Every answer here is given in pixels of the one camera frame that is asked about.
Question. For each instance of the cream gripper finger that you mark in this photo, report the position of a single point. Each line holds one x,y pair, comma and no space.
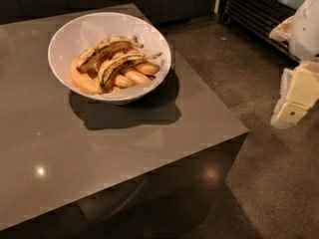
286,115

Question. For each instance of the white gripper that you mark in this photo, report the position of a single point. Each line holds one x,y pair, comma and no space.
306,34

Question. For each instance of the spotted banana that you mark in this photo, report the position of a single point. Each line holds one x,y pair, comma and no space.
104,48
108,69

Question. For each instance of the yellow banana right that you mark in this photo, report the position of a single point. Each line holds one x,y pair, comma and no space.
148,68

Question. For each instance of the yellow banana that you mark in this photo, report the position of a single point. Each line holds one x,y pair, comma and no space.
148,68
136,77
122,81

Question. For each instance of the yellow banana middle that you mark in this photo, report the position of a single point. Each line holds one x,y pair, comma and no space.
136,77

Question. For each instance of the yellow banana lower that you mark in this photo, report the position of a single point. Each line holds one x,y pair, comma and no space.
122,81

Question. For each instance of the orange fruit in bowl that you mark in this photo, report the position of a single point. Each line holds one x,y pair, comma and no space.
82,81

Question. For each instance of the white ceramic bowl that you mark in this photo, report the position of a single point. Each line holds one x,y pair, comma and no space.
79,34

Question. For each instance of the dark metal rack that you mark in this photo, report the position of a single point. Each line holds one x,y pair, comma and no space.
260,17

